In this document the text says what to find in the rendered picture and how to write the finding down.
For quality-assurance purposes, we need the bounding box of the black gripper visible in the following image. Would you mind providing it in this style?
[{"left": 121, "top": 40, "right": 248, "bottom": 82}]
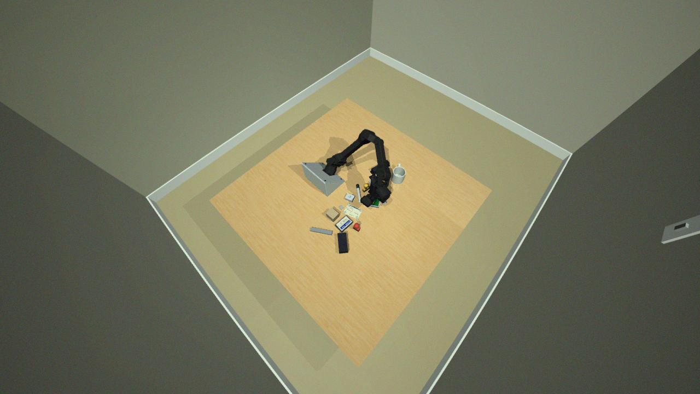
[{"left": 360, "top": 186, "right": 376, "bottom": 207}]

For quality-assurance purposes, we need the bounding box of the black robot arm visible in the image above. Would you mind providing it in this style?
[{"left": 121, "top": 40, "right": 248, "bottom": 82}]
[{"left": 323, "top": 129, "right": 392, "bottom": 203}]

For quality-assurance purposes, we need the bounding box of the tan cube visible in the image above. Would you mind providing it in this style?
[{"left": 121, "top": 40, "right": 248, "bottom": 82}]
[{"left": 326, "top": 208, "right": 339, "bottom": 222}]

